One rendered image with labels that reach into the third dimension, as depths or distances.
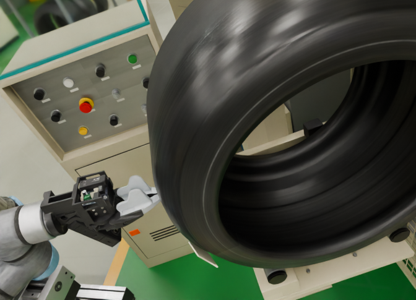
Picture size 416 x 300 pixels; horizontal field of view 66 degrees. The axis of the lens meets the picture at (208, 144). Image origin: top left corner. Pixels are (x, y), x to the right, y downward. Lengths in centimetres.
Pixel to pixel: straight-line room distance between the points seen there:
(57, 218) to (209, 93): 39
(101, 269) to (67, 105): 118
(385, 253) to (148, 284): 136
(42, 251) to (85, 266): 151
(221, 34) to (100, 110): 93
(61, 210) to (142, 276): 141
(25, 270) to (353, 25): 70
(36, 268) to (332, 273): 66
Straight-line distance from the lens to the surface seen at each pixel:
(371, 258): 90
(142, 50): 117
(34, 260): 75
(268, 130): 93
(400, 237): 83
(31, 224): 65
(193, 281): 186
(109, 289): 178
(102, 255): 222
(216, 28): 42
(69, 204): 62
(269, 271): 76
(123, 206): 61
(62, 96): 127
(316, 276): 87
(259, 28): 38
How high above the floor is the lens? 160
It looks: 40 degrees down
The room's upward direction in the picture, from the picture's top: 21 degrees counter-clockwise
